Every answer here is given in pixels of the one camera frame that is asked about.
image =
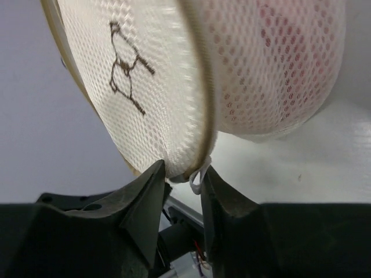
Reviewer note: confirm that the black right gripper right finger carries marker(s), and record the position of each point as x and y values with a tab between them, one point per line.
247	239

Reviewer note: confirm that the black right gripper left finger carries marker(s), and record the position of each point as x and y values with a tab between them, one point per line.
115	236

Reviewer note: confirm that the tan-trimmed white laundry bag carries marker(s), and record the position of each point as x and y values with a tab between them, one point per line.
151	73

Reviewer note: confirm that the pink bra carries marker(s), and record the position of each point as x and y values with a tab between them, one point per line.
280	59

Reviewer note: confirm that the aluminium frame rail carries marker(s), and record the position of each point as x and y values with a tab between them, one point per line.
185	210

